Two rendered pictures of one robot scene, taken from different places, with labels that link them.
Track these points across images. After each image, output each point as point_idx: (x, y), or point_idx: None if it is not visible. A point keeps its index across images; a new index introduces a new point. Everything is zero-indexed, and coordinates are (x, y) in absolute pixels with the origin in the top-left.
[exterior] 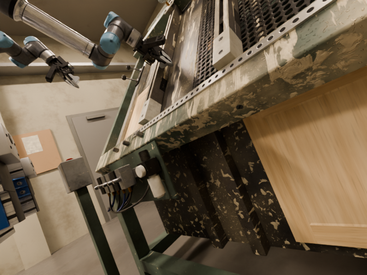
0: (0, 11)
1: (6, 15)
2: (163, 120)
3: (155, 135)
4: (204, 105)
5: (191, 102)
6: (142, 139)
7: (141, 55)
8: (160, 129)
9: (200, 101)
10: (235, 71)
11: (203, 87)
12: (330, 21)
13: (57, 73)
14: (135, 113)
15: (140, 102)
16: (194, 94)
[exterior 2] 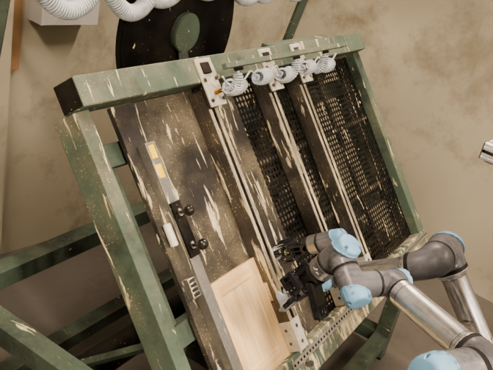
0: (421, 280)
1: (416, 280)
2: (323, 344)
3: (324, 360)
4: (349, 332)
5: (340, 328)
6: (310, 368)
7: (89, 109)
8: (327, 353)
9: (345, 328)
10: (354, 311)
11: (345, 318)
12: (372, 301)
13: (307, 294)
14: (235, 328)
15: (229, 304)
16: (341, 321)
